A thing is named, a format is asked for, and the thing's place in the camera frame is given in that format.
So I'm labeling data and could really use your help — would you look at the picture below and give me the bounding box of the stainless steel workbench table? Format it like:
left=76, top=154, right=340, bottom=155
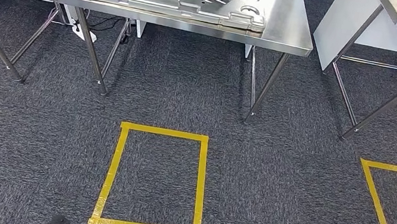
left=6, top=0, right=322, bottom=133

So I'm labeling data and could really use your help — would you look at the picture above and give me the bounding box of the white power strip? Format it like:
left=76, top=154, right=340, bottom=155
left=70, top=20, right=99, bottom=44

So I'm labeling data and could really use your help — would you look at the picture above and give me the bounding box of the black power cable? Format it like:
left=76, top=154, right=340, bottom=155
left=82, top=10, right=135, bottom=46

